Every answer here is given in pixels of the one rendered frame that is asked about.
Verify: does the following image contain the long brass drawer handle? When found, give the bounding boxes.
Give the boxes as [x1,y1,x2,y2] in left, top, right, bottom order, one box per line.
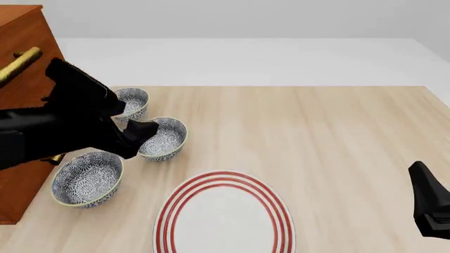
[0,46,44,89]

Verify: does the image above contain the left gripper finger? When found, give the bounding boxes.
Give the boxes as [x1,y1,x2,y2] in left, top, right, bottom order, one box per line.
[120,119,159,153]
[104,90,127,118]

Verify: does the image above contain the small patterned blue-white bowl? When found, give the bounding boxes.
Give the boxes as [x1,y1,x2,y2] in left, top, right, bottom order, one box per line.
[111,87,150,121]

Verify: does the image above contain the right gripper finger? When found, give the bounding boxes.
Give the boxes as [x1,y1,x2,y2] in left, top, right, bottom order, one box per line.
[408,160,450,220]

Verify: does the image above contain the wooden cabinet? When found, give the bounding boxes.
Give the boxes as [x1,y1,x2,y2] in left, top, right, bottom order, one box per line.
[0,4,68,226]

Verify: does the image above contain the white plate with red rings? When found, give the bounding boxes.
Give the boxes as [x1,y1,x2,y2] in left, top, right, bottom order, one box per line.
[153,170,297,253]

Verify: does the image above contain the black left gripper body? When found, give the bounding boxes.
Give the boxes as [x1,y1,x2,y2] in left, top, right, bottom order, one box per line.
[41,58,137,160]

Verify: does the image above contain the large patterned blue-white bowl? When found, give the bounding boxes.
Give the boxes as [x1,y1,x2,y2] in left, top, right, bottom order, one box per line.
[51,150,125,209]

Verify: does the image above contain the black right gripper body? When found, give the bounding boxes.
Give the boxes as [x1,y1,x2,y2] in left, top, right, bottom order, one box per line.
[413,209,450,238]

